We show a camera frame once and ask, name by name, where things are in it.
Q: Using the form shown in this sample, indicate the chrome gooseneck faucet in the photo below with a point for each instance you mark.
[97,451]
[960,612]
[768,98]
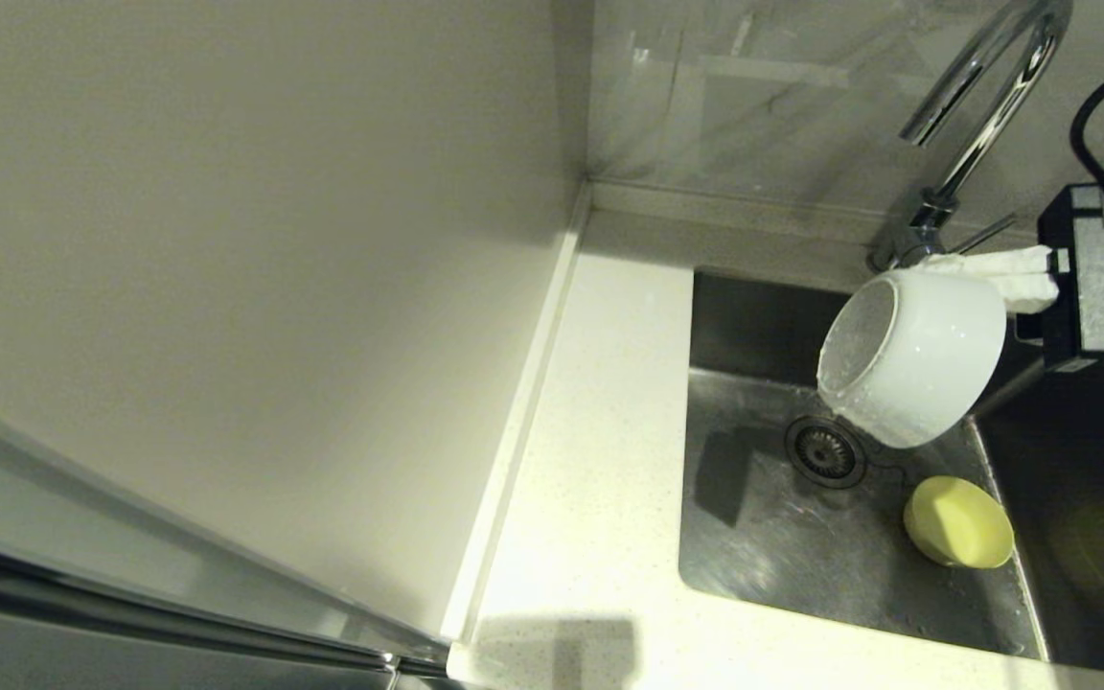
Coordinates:
[926,230]

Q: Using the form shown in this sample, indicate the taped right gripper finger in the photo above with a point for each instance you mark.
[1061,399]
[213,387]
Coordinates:
[1017,273]

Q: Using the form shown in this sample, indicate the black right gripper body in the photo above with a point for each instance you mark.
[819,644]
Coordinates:
[1079,287]

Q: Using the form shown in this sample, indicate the white countertop edge strip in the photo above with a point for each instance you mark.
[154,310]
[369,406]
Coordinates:
[517,431]

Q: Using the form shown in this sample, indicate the round metal drain strainer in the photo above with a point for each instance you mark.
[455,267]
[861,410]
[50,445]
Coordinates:
[825,455]

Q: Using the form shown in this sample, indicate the small white bowl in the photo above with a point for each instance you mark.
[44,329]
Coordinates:
[926,355]

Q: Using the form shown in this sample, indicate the stainless steel sink basin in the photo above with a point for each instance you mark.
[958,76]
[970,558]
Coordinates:
[782,537]

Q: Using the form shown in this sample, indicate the white cabinet side panel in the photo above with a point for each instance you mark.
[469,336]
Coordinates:
[226,240]

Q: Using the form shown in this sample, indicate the yellow-green bowl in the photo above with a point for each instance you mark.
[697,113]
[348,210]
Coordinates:
[959,522]

